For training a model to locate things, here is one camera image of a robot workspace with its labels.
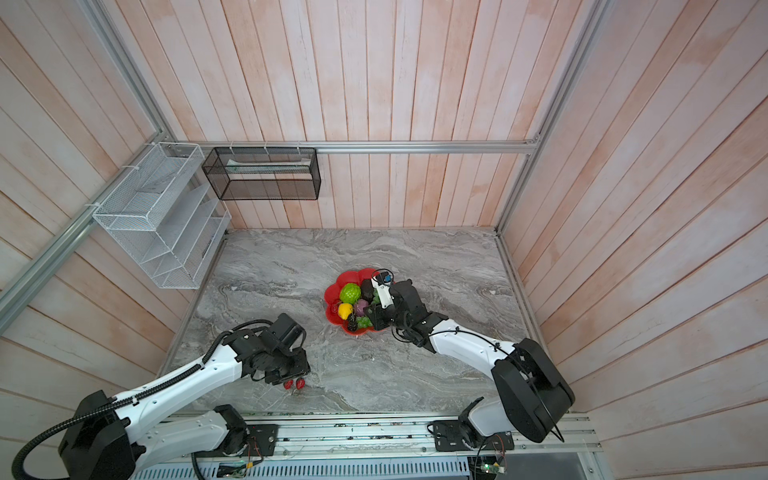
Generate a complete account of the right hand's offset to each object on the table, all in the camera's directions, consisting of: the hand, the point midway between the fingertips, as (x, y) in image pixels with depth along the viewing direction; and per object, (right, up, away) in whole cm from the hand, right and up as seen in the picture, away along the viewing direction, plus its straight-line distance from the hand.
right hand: (367, 308), depth 85 cm
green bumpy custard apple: (-6, +3, +9) cm, 12 cm away
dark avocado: (0, +4, +10) cm, 11 cm away
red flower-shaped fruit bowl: (-12, +1, +13) cm, 17 cm away
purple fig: (-3, -1, +7) cm, 8 cm away
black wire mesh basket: (-37, +45, +19) cm, 62 cm away
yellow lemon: (-7, -2, +7) cm, 11 cm away
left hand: (-17, -18, -7) cm, 26 cm away
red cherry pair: (-18, -20, -4) cm, 28 cm away
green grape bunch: (-1, -5, +5) cm, 7 cm away
